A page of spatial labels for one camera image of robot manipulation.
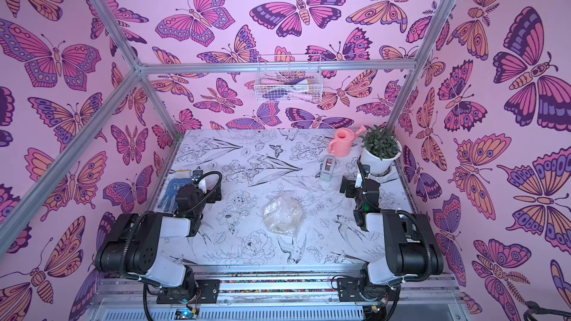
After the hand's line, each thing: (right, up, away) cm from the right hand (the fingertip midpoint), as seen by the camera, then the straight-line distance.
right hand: (357, 176), depth 93 cm
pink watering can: (-4, +13, +12) cm, 18 cm away
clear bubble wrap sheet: (-31, -14, -7) cm, 34 cm away
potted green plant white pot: (+10, +12, -1) cm, 15 cm away
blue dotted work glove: (-81, -9, +4) cm, 82 cm away
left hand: (-62, -1, +1) cm, 62 cm away
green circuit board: (-62, -43, -21) cm, 78 cm away
